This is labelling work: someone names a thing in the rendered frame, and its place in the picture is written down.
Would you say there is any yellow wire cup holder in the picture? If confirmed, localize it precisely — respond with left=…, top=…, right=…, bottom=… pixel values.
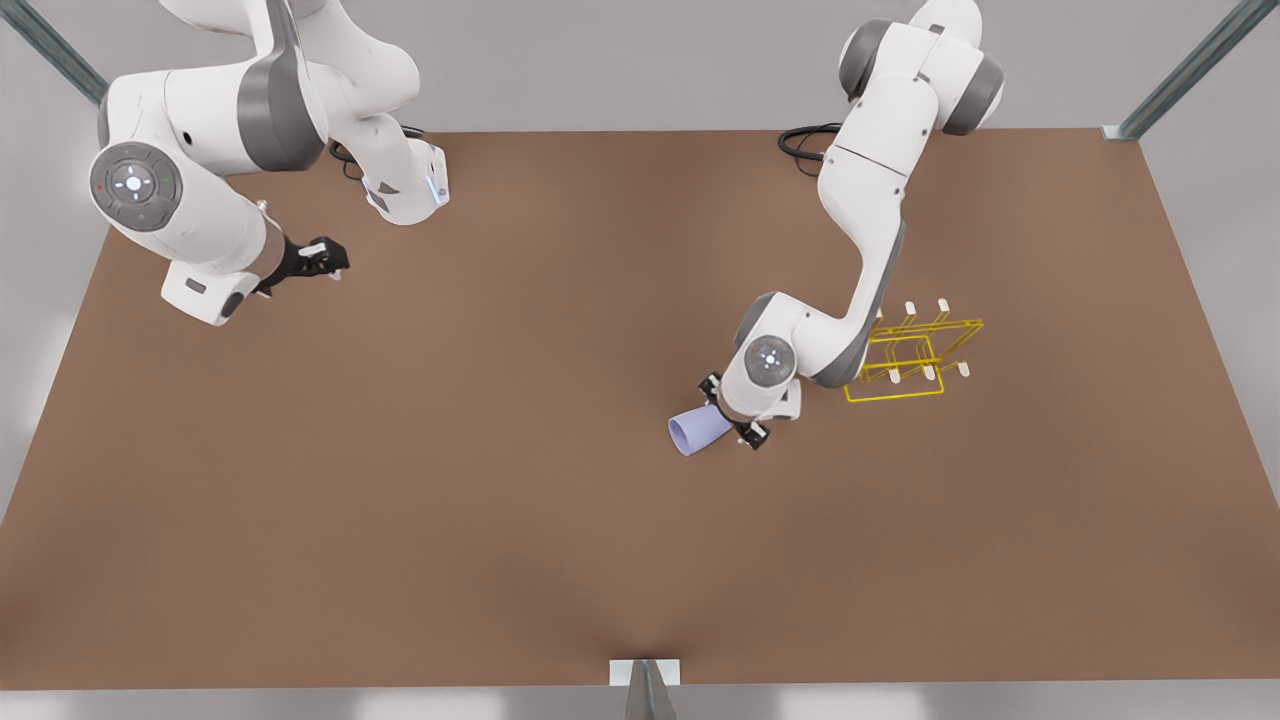
left=844, top=298, right=985, bottom=404

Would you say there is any silver frame post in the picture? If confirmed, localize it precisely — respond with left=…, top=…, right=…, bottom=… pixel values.
left=0, top=0, right=110, bottom=107
left=1102, top=0, right=1280, bottom=142
left=609, top=658, right=681, bottom=720

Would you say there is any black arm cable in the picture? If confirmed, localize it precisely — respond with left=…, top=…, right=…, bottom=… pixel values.
left=328, top=125, right=429, bottom=183
left=778, top=123, right=843, bottom=178

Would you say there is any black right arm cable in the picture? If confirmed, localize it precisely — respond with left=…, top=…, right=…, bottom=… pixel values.
left=328, top=125, right=429, bottom=183

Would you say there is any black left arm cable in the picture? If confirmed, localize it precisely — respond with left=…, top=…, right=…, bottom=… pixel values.
left=778, top=123, right=843, bottom=178

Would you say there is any pale blue cup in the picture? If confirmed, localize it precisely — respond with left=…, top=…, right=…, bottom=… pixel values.
left=668, top=403, right=734, bottom=458

